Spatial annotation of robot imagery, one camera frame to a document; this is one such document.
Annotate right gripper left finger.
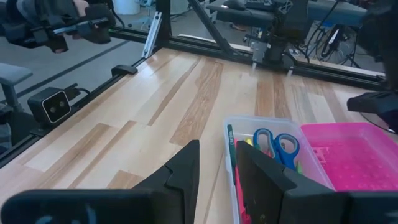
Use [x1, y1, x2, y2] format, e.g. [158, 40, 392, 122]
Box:
[132, 139, 201, 224]

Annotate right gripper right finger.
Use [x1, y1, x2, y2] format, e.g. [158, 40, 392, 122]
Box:
[234, 140, 297, 224]

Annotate pink pen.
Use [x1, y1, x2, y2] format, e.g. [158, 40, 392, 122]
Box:
[233, 138, 252, 224]

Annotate blue handled scissors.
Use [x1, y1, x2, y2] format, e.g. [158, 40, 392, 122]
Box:
[252, 127, 302, 172]

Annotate green crayon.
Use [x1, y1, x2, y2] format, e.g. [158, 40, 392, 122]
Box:
[226, 123, 239, 187]

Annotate clear box with pink lid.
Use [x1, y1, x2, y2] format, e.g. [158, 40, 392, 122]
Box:
[223, 115, 398, 224]

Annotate black keyboard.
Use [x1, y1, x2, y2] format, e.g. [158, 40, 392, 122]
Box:
[245, 0, 276, 11]

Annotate dark computer desk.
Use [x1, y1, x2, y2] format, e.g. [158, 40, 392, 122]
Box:
[206, 0, 368, 30]

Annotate black computer mouse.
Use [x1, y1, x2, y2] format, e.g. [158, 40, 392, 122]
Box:
[223, 0, 247, 10]

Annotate white bin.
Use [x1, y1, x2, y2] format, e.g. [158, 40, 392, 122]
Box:
[112, 0, 141, 16]

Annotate grey stool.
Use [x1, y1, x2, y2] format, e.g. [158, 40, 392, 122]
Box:
[0, 62, 34, 113]

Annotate person's hand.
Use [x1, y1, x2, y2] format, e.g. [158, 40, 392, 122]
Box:
[54, 0, 94, 43]

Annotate black table edge bracket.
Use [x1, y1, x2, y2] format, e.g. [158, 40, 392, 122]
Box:
[111, 64, 139, 78]

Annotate black table-level camera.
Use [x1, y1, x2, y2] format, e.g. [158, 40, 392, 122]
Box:
[27, 86, 72, 126]

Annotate silver frame bracket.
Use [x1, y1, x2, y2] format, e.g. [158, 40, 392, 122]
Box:
[141, 11, 163, 60]

